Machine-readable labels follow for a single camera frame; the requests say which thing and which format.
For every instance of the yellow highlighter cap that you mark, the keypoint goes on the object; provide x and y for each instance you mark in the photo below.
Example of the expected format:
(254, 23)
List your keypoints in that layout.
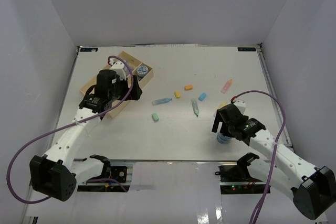
(177, 94)

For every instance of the blue highlighter cap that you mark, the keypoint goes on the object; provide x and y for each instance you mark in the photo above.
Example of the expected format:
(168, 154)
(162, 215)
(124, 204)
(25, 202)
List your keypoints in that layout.
(202, 96)

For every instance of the green highlighter pen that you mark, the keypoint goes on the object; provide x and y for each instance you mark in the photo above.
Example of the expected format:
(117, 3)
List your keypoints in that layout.
(195, 107)

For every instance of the clear paperclip jar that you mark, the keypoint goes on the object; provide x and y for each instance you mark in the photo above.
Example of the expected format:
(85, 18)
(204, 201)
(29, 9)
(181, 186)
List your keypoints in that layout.
(127, 72)
(129, 63)

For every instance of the blue patterned jar back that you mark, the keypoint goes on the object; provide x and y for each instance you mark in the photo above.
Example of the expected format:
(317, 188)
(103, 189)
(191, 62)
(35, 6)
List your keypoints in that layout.
(142, 71)

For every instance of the green highlighter cap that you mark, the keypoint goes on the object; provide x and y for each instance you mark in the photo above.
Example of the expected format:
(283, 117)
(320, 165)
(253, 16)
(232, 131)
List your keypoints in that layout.
(155, 117)

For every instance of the blue highlighter pen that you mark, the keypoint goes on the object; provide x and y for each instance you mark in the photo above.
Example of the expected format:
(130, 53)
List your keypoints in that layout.
(161, 101)

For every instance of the blue patterned jar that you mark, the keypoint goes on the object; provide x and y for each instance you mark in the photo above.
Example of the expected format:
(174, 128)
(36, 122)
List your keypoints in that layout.
(142, 71)
(223, 139)

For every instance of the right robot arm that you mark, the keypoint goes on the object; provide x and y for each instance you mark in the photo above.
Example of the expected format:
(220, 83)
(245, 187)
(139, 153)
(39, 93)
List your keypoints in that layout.
(311, 189)

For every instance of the orange-pink highlighter pen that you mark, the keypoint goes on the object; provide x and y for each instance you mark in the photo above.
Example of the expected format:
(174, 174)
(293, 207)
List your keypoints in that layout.
(226, 86)

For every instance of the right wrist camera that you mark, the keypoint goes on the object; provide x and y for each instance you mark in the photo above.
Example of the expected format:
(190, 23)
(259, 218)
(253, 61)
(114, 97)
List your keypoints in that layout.
(240, 104)

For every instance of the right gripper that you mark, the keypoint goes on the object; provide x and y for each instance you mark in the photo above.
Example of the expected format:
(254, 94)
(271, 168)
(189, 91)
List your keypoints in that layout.
(218, 119)

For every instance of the yellow highlighter pen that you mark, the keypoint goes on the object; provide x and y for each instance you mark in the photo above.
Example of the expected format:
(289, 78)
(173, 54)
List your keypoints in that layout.
(219, 107)

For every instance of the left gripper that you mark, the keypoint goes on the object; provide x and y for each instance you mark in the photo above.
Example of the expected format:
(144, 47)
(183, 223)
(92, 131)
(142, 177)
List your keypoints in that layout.
(136, 91)

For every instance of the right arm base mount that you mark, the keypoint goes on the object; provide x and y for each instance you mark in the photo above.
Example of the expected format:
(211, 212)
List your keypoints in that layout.
(232, 182)

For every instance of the orange highlighter cap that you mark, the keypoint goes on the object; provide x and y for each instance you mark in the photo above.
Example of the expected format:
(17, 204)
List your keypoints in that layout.
(188, 87)

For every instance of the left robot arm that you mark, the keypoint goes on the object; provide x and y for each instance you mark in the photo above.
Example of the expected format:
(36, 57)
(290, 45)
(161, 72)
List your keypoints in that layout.
(53, 174)

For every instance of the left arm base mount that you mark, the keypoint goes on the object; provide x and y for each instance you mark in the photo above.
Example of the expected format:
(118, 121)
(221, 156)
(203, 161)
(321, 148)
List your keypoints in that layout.
(121, 172)

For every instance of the blue patterned jar front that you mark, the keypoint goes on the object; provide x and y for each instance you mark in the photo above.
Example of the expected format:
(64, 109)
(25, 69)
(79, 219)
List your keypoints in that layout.
(223, 139)

